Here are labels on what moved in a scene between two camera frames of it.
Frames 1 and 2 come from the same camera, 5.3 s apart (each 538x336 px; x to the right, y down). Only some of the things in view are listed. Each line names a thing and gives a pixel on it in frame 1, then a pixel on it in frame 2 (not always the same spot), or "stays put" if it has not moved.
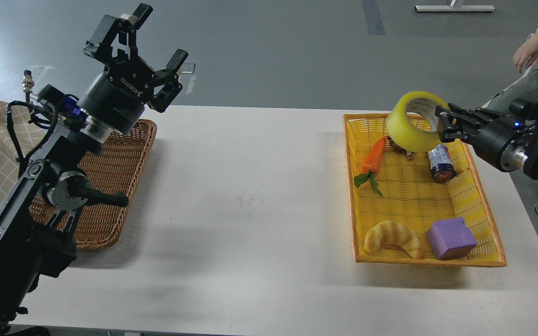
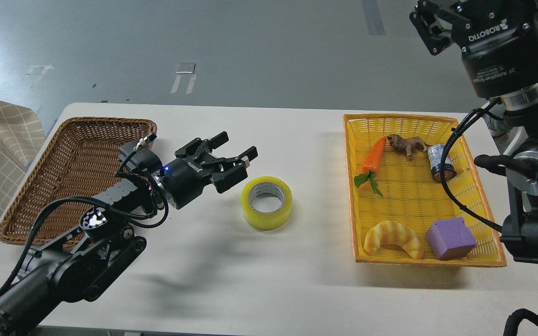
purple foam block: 451,239 stays put
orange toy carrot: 370,166 stays put
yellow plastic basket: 409,207 stays put
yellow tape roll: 407,136 -> 266,202
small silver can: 442,164 stays put
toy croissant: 389,232 stays put
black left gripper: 116,99 -> 184,178
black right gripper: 501,141 -> 506,44
